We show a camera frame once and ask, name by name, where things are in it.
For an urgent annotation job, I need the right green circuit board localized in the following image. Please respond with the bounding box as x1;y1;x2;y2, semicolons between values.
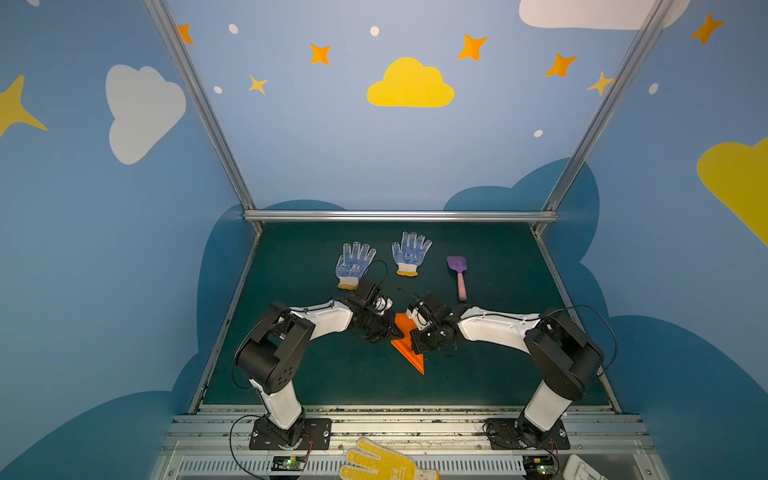
522;456;558;480

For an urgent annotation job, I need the white plastic object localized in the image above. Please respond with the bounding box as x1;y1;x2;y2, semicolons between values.
561;455;606;480

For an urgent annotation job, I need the left green circuit board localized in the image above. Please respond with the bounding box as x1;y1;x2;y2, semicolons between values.
270;456;307;473

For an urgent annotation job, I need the blue dotted work glove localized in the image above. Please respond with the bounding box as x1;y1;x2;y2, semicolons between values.
392;232;432;277
335;241;377;290

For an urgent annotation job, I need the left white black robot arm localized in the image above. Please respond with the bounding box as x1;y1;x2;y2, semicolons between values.
233;279;404;451

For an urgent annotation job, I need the left aluminium frame post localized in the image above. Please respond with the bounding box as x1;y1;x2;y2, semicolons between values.
144;0;257;213

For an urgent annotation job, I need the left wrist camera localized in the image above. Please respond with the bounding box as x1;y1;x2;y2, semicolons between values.
373;296;393;315

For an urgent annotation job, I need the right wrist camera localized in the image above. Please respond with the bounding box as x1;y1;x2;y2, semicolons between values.
406;305;426;330

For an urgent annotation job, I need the yellow dotted work glove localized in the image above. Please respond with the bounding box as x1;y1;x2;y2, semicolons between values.
339;437;441;480

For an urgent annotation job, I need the right blue dotted work glove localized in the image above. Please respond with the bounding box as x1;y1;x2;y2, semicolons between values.
392;232;432;277

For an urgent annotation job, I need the orange square paper sheet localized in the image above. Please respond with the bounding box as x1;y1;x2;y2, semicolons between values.
390;313;425;375

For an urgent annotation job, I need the aluminium frame post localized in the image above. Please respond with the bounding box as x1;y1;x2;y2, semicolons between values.
144;0;257;213
532;0;675;238

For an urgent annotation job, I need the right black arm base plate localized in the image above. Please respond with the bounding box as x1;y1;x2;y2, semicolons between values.
483;416;571;450

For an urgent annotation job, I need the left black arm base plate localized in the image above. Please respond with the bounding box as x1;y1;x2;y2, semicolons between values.
248;417;332;451

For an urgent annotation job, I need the purple pink spatula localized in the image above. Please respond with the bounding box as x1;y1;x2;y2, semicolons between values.
446;256;468;302

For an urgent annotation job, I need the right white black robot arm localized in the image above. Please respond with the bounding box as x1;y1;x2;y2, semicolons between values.
406;293;605;450

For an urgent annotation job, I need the aluminium rear frame bar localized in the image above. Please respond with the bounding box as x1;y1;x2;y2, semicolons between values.
244;210;558;223

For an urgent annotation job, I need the green circuit board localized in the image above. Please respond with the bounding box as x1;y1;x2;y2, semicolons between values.
522;456;558;480
270;456;307;473

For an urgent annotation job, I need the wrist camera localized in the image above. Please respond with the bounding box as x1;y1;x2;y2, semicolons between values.
373;296;393;315
406;305;426;330

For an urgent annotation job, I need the left blue dotted work glove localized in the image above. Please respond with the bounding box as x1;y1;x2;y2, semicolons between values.
335;241;377;290

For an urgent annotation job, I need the right aluminium frame post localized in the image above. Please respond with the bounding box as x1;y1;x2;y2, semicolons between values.
532;0;675;238

